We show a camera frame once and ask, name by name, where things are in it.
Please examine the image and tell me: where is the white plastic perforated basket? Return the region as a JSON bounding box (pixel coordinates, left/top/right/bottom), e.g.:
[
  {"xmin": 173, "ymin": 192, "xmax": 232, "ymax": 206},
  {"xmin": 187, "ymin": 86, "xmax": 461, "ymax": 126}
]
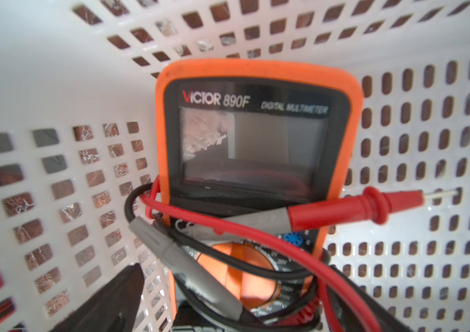
[{"xmin": 0, "ymin": 1, "xmax": 470, "ymax": 331}]

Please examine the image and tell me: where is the orange Victor 890F multimeter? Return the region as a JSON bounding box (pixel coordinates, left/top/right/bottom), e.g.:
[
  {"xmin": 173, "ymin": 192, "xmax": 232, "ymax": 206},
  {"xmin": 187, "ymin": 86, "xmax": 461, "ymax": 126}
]
[{"xmin": 124, "ymin": 58, "xmax": 460, "ymax": 332}]

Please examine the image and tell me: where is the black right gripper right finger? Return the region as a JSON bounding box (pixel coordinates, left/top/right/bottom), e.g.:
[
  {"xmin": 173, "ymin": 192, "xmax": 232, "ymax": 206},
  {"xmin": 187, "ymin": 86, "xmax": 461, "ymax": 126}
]
[{"xmin": 325, "ymin": 265, "xmax": 414, "ymax": 332}]

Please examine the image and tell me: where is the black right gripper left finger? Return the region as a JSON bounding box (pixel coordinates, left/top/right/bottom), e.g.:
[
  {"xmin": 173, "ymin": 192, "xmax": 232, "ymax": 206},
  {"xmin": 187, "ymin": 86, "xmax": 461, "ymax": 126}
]
[{"xmin": 53, "ymin": 264, "xmax": 145, "ymax": 332}]

